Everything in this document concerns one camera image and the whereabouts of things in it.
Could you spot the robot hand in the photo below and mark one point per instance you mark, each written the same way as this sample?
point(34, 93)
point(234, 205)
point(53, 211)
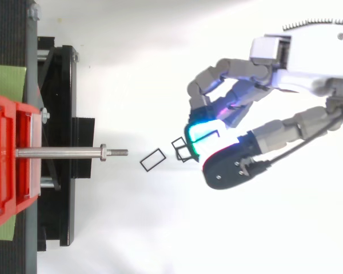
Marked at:
point(303, 62)

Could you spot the metal rod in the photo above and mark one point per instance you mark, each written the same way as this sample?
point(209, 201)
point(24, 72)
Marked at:
point(63, 153)

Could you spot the thin dark loop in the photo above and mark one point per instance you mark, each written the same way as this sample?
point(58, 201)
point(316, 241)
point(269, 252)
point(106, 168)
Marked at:
point(189, 159)
point(149, 155)
point(173, 145)

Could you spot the black stand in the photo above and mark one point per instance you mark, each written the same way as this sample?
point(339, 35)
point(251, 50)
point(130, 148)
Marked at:
point(65, 85)

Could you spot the red bin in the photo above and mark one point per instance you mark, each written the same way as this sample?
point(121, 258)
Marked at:
point(8, 137)

